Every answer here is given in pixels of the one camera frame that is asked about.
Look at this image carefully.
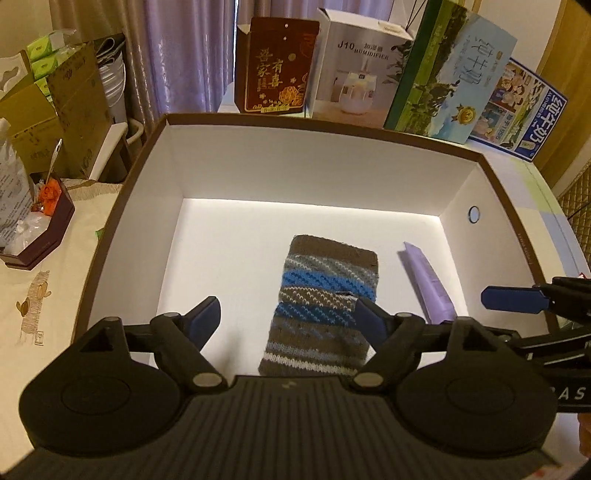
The dark red gift box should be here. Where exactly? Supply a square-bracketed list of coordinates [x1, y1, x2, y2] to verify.
[234, 17, 320, 115]

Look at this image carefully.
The white humidifier box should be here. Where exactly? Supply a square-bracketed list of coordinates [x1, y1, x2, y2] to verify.
[305, 7, 414, 118]

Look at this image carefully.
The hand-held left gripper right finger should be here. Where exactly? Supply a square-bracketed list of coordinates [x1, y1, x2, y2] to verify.
[353, 296, 509, 391]

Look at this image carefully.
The green tissue packets bundle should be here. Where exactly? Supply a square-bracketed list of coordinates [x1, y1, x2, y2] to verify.
[25, 30, 77, 107]

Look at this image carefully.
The metal spoon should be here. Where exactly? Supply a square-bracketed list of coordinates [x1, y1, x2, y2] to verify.
[44, 138, 63, 185]

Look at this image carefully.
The green landscape carton box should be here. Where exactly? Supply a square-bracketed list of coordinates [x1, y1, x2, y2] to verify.
[384, 0, 518, 144]

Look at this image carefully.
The orange snack packet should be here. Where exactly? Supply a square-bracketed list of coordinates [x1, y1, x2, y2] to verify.
[38, 179, 63, 215]

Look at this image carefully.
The white printed plastic bag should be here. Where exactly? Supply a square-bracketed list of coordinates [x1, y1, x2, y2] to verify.
[0, 117, 35, 247]

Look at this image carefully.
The beige embroidered tablecloth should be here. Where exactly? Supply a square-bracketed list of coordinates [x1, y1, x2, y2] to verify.
[0, 178, 125, 444]

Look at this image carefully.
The striped knitted pouch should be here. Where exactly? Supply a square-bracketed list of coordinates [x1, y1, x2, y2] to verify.
[257, 234, 380, 380]

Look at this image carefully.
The pleated curtain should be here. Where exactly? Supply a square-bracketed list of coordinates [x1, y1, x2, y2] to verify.
[51, 0, 407, 125]

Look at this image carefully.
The dark red tray box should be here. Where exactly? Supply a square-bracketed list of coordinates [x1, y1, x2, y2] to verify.
[0, 173, 76, 269]

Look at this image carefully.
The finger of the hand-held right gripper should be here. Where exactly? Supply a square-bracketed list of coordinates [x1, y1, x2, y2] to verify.
[480, 276, 591, 320]
[504, 323, 591, 364]

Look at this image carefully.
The blue cartoon milk box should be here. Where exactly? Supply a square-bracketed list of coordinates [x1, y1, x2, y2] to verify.
[468, 58, 570, 161]

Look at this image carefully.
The large white box brown rim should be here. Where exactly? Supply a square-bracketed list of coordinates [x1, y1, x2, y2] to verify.
[71, 112, 555, 384]

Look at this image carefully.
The brown cardboard box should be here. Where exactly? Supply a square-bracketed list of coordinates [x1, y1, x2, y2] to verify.
[0, 41, 116, 181]

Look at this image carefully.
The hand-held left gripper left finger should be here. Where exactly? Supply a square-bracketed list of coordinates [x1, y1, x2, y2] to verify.
[76, 295, 228, 394]

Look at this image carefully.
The purple tube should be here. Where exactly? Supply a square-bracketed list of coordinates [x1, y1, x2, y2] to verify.
[398, 241, 458, 324]

